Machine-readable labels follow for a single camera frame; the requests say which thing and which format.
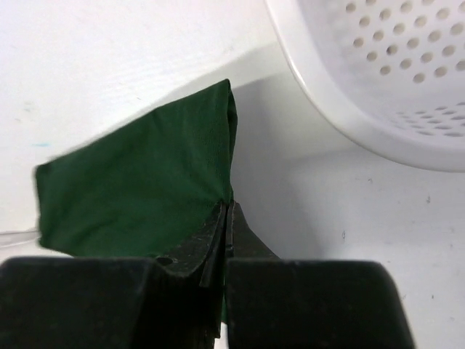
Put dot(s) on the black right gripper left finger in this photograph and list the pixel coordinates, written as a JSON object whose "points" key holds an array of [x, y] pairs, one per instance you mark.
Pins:
{"points": [[168, 301]]}

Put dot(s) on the dark green t-shirt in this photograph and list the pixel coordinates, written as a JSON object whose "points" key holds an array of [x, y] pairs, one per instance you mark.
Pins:
{"points": [[144, 188]]}

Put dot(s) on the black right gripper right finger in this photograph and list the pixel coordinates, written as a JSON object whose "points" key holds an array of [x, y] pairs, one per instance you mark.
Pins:
{"points": [[277, 303]]}

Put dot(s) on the white perforated plastic basket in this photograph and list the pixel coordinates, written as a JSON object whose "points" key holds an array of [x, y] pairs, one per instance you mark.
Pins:
{"points": [[389, 75]]}

